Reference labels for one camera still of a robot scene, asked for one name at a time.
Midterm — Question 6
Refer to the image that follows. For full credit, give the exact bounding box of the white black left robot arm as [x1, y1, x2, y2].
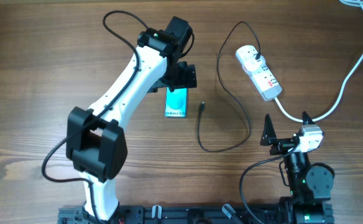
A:
[66, 16, 197, 223]

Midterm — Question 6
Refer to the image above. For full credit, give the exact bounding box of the black USB charger cable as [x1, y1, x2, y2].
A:
[196, 21, 262, 153]

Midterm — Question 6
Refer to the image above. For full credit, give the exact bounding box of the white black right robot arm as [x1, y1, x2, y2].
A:
[260, 112, 335, 224]

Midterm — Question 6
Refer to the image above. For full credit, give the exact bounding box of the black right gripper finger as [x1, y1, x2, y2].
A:
[302, 111, 314, 125]
[260, 114, 277, 146]

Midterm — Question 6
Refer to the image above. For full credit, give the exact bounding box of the white power strip cord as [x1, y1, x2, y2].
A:
[274, 0, 363, 123]

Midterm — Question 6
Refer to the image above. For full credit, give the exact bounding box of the cyan Galaxy smartphone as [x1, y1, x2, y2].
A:
[164, 88, 188, 118]

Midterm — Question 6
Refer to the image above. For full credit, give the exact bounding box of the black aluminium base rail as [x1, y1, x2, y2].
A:
[57, 203, 334, 224]

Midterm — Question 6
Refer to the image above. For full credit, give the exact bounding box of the white power strip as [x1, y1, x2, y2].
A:
[236, 45, 282, 101]

